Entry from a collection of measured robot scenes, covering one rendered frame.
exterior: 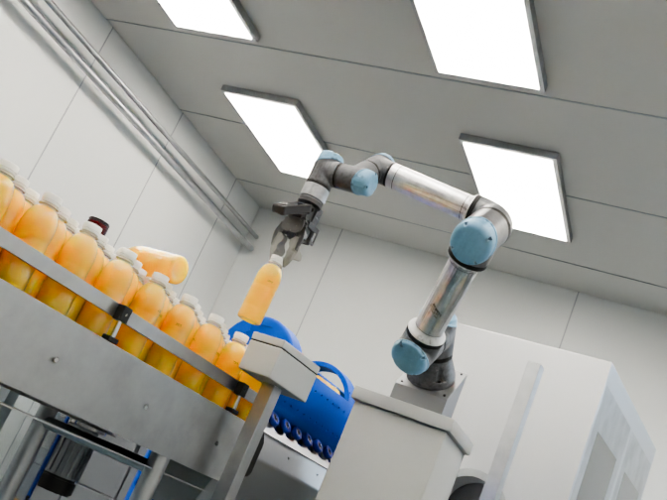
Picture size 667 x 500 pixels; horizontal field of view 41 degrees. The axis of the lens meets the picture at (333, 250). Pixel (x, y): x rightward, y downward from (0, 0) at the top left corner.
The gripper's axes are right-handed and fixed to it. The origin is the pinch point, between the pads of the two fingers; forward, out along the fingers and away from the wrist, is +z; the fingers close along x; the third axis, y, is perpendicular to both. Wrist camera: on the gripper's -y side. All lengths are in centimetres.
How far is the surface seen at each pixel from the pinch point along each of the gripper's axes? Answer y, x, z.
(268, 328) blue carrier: 24.0, 10.4, 14.4
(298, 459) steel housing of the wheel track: 51, -1, 45
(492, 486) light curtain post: 164, -21, 19
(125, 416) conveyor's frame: -41, -13, 55
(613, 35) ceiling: 168, 3, -205
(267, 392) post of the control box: -4.6, -18.7, 35.4
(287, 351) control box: -9.7, -22.5, 25.0
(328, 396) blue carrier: 50, -3, 24
